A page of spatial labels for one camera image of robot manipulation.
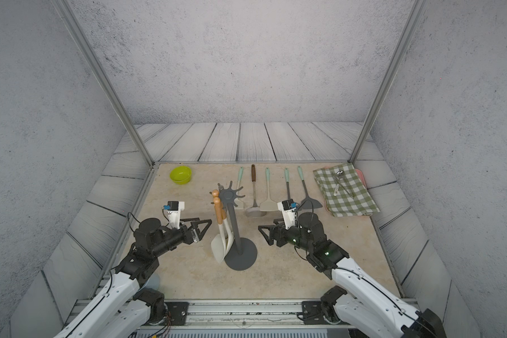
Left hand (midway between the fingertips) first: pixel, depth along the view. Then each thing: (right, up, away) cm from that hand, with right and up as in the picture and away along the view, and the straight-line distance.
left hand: (207, 222), depth 75 cm
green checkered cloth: (+61, +7, +31) cm, 69 cm away
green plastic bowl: (-24, +17, +40) cm, 50 cm away
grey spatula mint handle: (+41, +4, +26) cm, 49 cm away
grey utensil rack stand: (+12, -15, +12) cm, 22 cm away
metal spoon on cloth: (+61, +18, +40) cm, 75 cm away
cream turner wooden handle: (+3, -8, +4) cm, 10 cm away
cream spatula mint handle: (+23, +2, +29) cm, 37 cm away
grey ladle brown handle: (+16, 0, +24) cm, 29 cm away
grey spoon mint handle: (+33, +15, +39) cm, 54 cm away
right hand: (+21, -1, 0) cm, 21 cm away
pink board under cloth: (+72, +17, +39) cm, 83 cm away
